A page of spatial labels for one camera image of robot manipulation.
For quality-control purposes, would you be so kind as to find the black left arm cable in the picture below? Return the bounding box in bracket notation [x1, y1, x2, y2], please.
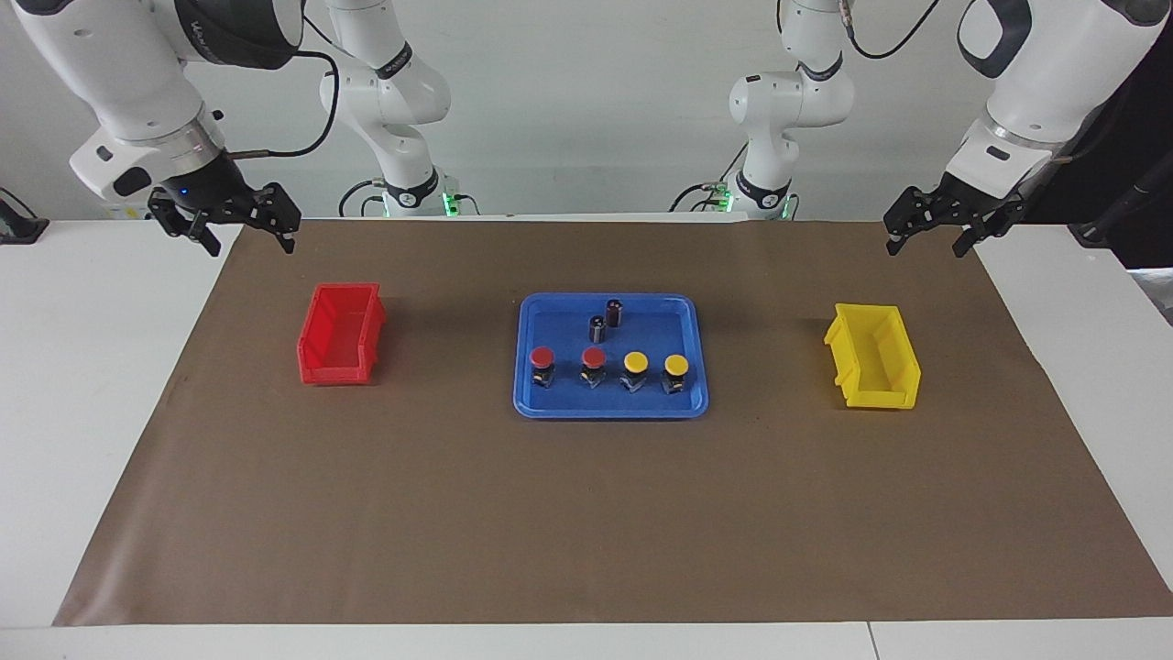
[841, 0, 943, 61]

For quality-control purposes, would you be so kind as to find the black background equipment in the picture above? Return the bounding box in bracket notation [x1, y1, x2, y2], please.
[1026, 37, 1173, 270]

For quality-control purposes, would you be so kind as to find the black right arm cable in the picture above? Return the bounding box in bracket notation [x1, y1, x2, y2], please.
[227, 14, 342, 161]

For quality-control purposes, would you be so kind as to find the brown paper table mat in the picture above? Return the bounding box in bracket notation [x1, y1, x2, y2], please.
[52, 218, 1173, 628]

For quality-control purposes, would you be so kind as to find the blue plastic tray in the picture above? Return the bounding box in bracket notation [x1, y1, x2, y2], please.
[512, 292, 710, 421]

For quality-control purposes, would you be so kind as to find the black base cable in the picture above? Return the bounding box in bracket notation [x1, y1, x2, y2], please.
[667, 142, 751, 217]
[337, 178, 388, 218]

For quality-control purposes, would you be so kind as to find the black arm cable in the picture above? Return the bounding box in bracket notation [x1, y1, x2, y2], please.
[227, 14, 342, 161]
[841, 0, 943, 61]

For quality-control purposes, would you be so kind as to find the red plastic bin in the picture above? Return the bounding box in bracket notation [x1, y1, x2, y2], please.
[296, 282, 388, 386]

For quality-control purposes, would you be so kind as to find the yellow plastic bin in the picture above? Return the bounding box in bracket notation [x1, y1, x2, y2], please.
[823, 302, 922, 411]

